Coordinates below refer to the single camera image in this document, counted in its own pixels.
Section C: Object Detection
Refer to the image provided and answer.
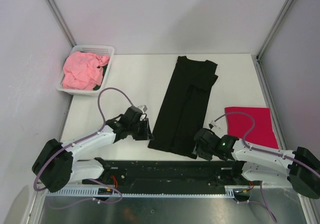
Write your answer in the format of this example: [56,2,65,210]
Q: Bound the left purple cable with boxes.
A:
[33,87,141,210]

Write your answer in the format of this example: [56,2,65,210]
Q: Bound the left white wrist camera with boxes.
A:
[137,105,148,121]

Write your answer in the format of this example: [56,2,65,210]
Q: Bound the aluminium frame post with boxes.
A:
[45,0,76,47]
[256,0,296,60]

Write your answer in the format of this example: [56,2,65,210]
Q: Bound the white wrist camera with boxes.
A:
[208,120,221,130]
[137,105,148,121]

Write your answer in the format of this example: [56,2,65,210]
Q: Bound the dark green garment in basket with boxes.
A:
[93,64,109,91]

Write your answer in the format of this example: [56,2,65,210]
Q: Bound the black t-shirt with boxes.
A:
[148,56,218,159]

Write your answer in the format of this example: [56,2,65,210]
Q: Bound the folded magenta t-shirt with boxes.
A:
[224,107,279,149]

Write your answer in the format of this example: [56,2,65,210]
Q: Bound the crumpled pink t-shirt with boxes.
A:
[62,51,110,91]

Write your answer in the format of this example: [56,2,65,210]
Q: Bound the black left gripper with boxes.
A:
[128,118,154,141]

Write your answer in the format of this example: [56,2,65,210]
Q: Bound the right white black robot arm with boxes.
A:
[194,128,320,199]

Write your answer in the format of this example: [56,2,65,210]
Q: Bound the white slotted cable duct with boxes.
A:
[48,187,249,198]

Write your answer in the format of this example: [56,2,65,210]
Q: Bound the right aluminium frame post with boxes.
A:
[256,0,296,60]

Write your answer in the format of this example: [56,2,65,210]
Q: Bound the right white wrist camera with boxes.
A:
[208,120,221,130]

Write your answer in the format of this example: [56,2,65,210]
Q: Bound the left aluminium frame post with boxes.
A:
[45,0,76,47]

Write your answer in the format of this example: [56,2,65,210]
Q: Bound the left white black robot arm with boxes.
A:
[31,105,153,193]

